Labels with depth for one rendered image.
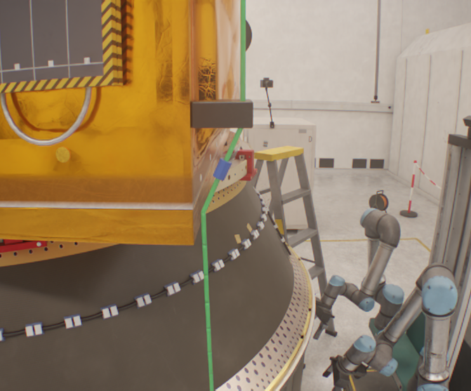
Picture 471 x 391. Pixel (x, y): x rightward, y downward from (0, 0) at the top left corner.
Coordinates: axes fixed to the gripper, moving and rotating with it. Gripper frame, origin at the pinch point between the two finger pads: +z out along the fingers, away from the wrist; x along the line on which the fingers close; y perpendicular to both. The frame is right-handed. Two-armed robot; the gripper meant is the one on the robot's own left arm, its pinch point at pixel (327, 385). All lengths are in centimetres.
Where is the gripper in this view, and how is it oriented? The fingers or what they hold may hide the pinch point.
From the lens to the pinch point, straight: 171.1
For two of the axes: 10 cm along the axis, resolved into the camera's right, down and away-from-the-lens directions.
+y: -9.1, -4.1, -0.2
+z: -3.7, 8.2, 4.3
